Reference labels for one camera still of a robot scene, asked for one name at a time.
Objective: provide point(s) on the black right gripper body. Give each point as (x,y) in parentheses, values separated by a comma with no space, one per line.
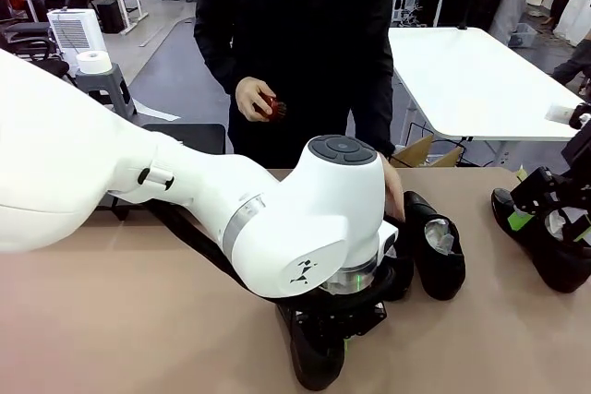
(545,191)

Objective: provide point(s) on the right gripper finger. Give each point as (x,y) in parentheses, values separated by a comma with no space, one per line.
(582,232)
(518,221)

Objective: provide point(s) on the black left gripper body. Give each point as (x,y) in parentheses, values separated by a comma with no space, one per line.
(332,320)

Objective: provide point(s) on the red shoe brush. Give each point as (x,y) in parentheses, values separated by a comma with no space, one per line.
(273,108)

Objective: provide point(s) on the person's left forearm black sleeve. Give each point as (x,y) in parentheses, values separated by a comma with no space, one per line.
(381,126)

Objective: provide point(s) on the person's right forearm black sleeve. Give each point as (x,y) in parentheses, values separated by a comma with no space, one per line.
(212,62)

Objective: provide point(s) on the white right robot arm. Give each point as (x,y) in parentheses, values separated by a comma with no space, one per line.
(561,113)

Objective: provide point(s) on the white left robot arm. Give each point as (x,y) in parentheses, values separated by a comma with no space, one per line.
(92,158)

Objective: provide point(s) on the person's left hand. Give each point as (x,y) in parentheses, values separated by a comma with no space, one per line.
(394,191)

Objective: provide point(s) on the person's right hand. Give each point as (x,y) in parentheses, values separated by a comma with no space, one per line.
(249,94)

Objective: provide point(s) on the white crumpled paper stuffing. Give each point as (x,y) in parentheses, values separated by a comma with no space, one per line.
(438,237)
(556,225)

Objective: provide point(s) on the pale green tape piece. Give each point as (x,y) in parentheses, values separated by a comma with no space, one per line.
(522,175)

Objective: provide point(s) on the seated person in dark clothes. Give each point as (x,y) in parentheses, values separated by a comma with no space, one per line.
(572,66)

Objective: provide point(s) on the large white table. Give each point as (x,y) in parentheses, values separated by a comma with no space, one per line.
(471,85)

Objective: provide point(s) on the grey storage bin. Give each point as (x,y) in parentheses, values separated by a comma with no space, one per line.
(524,36)

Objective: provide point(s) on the white computer case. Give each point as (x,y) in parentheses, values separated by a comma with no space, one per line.
(404,2)

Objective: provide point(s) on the person in black clothing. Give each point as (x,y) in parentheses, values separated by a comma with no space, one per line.
(295,43)

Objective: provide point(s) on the white tissue roll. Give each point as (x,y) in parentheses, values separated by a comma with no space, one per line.
(93,62)

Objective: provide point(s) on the black box under desk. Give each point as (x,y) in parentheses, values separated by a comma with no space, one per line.
(111,15)

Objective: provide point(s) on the white air purifier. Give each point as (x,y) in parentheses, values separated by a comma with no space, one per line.
(74,34)

